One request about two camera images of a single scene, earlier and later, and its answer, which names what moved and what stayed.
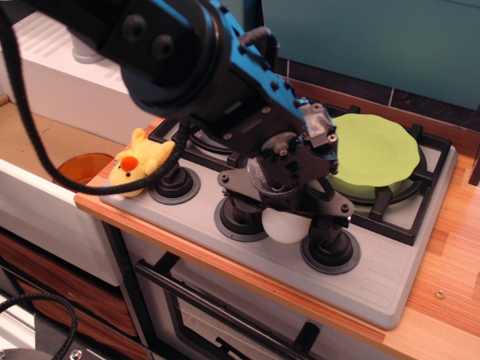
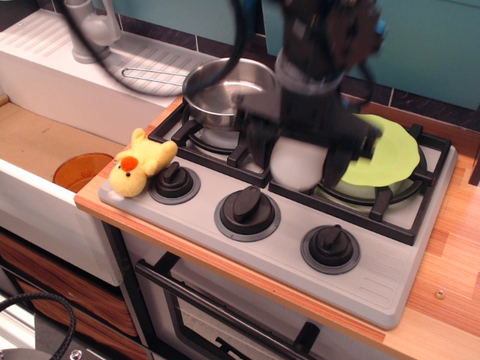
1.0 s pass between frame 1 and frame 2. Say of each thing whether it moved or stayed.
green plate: stayed
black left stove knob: stayed
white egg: moved
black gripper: moved
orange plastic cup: stayed
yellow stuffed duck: stayed
